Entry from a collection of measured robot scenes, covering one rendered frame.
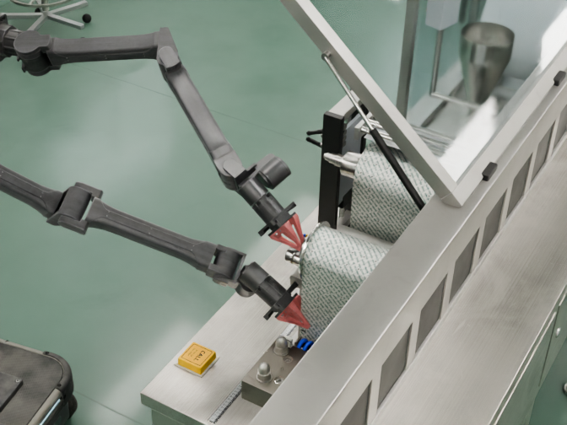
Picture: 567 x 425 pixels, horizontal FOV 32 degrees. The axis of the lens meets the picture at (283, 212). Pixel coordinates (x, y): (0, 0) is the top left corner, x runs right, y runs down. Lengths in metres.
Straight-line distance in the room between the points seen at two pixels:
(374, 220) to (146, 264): 1.97
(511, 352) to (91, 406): 2.13
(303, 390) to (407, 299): 0.26
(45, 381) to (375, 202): 1.51
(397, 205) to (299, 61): 3.42
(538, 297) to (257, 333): 0.89
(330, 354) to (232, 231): 2.93
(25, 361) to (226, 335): 1.12
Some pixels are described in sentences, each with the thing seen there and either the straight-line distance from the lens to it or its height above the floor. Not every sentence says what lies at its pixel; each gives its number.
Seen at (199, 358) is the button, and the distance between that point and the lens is 2.52.
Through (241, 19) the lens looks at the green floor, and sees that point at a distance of 6.17.
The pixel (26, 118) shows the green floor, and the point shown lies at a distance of 5.29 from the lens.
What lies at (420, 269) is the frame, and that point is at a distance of 1.66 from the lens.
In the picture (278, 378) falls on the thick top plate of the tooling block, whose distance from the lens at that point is 2.33.
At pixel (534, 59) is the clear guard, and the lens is 2.25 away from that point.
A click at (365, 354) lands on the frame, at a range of 1.51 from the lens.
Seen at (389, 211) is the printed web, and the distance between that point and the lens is 2.39.
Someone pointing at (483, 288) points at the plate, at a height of 1.44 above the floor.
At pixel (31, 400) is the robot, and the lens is 3.43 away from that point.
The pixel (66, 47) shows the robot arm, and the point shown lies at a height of 1.47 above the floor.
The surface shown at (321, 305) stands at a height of 1.16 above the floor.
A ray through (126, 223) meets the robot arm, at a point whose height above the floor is 1.29.
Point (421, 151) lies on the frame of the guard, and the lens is 1.79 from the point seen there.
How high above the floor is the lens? 2.72
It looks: 37 degrees down
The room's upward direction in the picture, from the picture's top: 2 degrees clockwise
